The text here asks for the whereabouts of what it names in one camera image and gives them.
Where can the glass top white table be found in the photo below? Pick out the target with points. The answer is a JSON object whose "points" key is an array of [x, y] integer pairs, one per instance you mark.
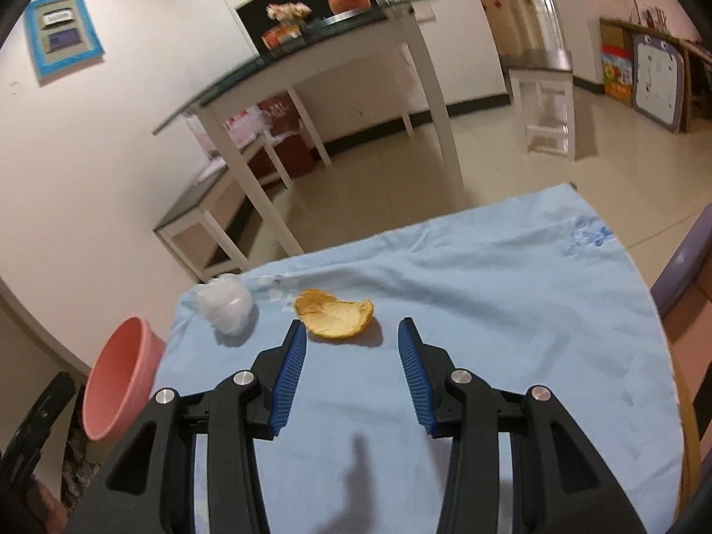
{"points": [[345, 39]]}

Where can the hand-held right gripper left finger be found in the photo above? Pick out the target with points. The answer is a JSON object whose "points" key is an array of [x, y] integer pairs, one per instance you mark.
{"points": [[289, 384]]}

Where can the white plastic bag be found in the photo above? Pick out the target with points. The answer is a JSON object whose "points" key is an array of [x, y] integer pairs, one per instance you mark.
{"points": [[228, 303]]}

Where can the colourful fruit print box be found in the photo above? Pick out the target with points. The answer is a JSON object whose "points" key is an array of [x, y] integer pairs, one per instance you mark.
{"points": [[616, 75]]}

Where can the black top white stool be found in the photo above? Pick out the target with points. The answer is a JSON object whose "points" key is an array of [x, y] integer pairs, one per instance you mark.
{"points": [[539, 61]]}

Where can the blue framed wall picture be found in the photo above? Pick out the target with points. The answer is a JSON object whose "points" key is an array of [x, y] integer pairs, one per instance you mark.
{"points": [[64, 36]]}

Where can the bunch of pale flowers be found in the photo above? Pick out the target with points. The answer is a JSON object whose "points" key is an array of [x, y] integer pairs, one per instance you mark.
{"points": [[288, 13]]}

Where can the red carton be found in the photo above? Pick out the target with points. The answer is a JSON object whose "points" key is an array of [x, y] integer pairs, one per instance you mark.
{"points": [[295, 150]]}

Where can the pink and purple chair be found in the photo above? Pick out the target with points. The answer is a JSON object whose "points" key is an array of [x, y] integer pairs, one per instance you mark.
{"points": [[681, 267]]}

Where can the clear plastic bag with goods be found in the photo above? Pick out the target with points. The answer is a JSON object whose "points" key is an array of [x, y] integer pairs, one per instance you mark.
{"points": [[245, 125]]}

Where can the black top white bench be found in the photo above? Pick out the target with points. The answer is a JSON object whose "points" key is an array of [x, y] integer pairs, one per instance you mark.
{"points": [[183, 203]]}

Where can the round orange fruit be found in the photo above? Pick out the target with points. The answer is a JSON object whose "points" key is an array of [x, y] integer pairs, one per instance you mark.
{"points": [[349, 0]]}

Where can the wooden desk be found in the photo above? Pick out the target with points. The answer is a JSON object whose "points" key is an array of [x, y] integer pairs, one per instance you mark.
{"points": [[698, 50]]}

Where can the light blue tablecloth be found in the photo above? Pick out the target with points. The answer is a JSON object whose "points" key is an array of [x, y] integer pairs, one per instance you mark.
{"points": [[500, 300]]}

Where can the purple framed drawing board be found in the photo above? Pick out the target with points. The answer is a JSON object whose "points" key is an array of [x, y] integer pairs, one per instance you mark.
{"points": [[659, 80]]}

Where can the pink plastic basin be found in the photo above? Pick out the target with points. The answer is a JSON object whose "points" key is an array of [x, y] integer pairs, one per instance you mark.
{"points": [[117, 378]]}

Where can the orange peel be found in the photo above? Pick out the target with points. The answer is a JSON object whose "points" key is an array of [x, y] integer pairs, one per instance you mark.
{"points": [[334, 320]]}

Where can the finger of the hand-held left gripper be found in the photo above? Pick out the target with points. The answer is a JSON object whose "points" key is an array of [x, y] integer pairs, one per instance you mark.
{"points": [[47, 406]]}

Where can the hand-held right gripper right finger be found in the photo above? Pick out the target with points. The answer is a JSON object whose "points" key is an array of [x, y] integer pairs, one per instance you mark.
{"points": [[414, 384]]}

